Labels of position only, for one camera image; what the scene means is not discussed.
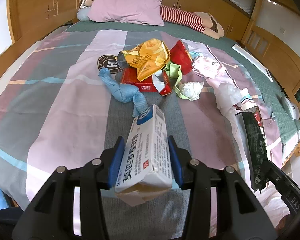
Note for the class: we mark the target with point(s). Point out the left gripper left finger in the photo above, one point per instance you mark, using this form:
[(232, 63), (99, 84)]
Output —
[(116, 155)]

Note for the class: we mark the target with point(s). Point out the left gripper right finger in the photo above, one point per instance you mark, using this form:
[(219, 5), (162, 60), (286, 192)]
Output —
[(175, 161)]

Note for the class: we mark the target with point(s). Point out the white medicine box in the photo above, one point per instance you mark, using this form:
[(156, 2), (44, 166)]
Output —
[(145, 172)]

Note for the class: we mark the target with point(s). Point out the black plastic bag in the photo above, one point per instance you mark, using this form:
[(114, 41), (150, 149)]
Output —
[(254, 143)]

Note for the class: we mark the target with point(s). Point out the white crumpled tissue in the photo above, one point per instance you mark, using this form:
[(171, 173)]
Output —
[(190, 90)]

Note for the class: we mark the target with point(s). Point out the blue crumpled cloth wipe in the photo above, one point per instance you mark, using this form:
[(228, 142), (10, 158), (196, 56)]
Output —
[(124, 93)]

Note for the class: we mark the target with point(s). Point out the red cigarette box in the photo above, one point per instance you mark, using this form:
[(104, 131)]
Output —
[(158, 82)]

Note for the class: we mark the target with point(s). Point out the pink striped quilt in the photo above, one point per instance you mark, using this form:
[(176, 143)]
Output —
[(57, 111)]

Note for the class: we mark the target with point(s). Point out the green bed mat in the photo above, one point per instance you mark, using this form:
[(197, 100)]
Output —
[(270, 90)]

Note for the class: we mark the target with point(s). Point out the white round device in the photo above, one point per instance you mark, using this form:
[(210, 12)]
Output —
[(290, 108)]

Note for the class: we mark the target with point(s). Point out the green crumpled paper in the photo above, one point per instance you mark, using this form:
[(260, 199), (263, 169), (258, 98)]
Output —
[(175, 76)]

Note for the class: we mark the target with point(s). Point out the red snack bag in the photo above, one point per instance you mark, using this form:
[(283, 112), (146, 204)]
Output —
[(180, 55)]

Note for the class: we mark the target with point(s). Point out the yellow snack wrapper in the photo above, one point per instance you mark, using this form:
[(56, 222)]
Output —
[(147, 58)]

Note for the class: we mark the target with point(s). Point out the white flat board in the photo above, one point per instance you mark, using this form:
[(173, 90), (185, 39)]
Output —
[(253, 60)]

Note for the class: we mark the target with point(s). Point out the striped plush doll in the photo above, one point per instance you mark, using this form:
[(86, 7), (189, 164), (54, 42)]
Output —
[(199, 21)]

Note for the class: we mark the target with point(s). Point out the light blue small pillow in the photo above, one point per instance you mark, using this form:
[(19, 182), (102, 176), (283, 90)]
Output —
[(82, 14)]

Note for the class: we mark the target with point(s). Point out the pink pillow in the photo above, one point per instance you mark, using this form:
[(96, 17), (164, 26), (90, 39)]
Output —
[(144, 12)]

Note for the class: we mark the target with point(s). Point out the wooden bed frame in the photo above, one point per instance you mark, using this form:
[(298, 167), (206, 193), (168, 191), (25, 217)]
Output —
[(30, 20)]

